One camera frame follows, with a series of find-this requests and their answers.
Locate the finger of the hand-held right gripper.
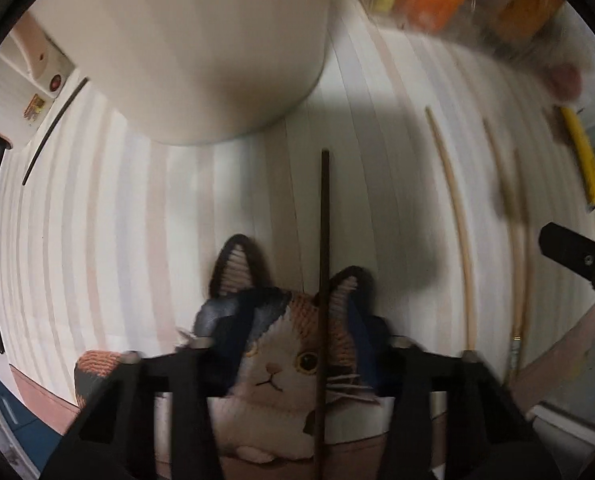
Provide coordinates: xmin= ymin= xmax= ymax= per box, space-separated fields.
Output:
xmin=537 ymin=222 xmax=595 ymax=311

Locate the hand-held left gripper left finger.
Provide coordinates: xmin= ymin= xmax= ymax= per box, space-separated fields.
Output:
xmin=40 ymin=292 xmax=261 ymax=480

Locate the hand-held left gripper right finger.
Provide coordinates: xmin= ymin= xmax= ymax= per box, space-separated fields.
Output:
xmin=347 ymin=305 xmax=563 ymax=480

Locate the plain wooden chopstick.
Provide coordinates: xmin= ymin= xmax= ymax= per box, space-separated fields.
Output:
xmin=424 ymin=106 xmax=478 ymax=353
xmin=482 ymin=119 xmax=533 ymax=356

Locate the wooden chopstick with green mark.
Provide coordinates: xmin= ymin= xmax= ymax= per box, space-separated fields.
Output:
xmin=508 ymin=149 xmax=524 ymax=376

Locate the black chopstick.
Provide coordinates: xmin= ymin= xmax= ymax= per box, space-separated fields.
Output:
xmin=22 ymin=77 xmax=89 ymax=186
xmin=311 ymin=149 xmax=331 ymax=480

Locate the beige cylindrical utensil holder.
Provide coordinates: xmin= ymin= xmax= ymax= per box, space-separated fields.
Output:
xmin=30 ymin=0 xmax=335 ymax=147

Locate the striped cat print tablecloth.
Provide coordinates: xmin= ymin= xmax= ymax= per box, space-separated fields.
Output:
xmin=0 ymin=0 xmax=595 ymax=480

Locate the clear plastic bag with red item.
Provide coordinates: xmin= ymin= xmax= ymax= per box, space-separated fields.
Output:
xmin=542 ymin=5 xmax=595 ymax=103

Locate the dark soy sauce bottle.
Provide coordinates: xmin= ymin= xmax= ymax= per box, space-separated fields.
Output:
xmin=495 ymin=0 xmax=565 ymax=43

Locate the pink and white electric kettle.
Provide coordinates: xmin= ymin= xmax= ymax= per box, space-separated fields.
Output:
xmin=0 ymin=12 xmax=78 ymax=128

